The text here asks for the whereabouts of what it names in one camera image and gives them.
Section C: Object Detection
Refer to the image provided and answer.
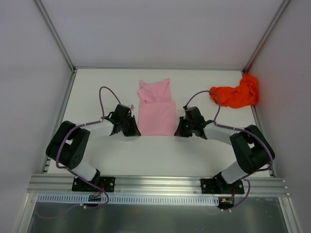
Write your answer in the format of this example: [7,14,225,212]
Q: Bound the slotted cable duct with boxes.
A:
[37,194,219,206]

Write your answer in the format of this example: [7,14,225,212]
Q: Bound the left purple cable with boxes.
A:
[55,85,122,209]

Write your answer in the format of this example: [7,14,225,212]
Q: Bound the aluminium frame post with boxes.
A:
[33,0,76,73]
[242,0,292,73]

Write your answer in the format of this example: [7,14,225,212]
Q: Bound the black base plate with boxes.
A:
[200,178,245,194]
[71,176,116,192]

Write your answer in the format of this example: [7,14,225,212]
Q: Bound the aluminium mounting rail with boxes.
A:
[27,173,290,197]

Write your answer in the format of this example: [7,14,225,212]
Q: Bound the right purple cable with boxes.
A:
[182,90,275,209]

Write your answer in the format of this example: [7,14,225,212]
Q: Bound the orange t shirt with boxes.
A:
[209,73,259,109]

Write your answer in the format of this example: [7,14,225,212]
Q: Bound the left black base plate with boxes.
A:
[71,176,116,192]

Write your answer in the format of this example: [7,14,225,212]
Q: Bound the pink t shirt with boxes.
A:
[138,79,177,136]

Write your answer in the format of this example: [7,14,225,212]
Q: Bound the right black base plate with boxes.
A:
[200,178,245,194]

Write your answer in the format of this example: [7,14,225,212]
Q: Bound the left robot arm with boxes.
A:
[46,104,141,191]

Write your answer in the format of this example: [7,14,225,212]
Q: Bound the left aluminium frame post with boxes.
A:
[33,0,76,73]

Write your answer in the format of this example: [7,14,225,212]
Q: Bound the purple cable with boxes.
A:
[55,85,122,209]
[182,90,275,209]

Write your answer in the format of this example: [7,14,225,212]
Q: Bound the right aluminium frame post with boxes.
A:
[242,0,292,73]

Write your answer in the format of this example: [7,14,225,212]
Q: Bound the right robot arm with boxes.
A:
[174,106,275,194]

